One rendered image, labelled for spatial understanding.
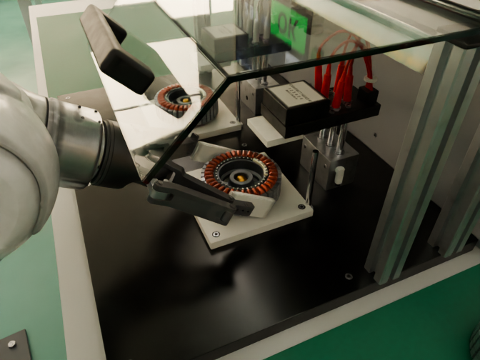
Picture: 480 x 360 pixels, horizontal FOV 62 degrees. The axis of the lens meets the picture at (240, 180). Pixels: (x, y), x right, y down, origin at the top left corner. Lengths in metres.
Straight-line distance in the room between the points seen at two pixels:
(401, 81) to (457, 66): 0.29
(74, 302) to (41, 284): 1.06
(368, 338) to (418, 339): 0.05
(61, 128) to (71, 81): 0.61
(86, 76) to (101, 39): 0.74
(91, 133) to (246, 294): 0.24
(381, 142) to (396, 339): 0.32
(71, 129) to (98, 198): 0.21
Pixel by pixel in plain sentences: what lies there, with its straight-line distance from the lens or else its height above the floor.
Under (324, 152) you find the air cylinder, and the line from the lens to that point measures 0.59.
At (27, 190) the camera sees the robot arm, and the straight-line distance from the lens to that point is 0.22.
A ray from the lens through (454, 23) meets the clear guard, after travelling 0.34.
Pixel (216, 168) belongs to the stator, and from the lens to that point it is 0.56.
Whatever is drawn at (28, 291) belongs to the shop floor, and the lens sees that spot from 1.59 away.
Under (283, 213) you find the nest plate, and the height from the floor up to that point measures 0.78.
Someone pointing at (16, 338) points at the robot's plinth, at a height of 0.02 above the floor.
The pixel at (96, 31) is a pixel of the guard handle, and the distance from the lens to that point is 0.32.
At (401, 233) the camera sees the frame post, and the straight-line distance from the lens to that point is 0.45.
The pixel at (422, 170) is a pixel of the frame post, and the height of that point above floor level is 0.94.
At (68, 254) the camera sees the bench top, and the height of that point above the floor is 0.75.
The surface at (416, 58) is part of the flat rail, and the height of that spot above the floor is 1.02.
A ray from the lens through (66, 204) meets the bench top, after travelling 0.66.
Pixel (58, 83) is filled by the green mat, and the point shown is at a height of 0.75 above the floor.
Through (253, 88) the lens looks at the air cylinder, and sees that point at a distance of 0.76.
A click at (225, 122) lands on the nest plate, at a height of 0.78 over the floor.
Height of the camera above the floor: 1.16
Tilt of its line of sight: 39 degrees down
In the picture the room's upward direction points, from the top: straight up
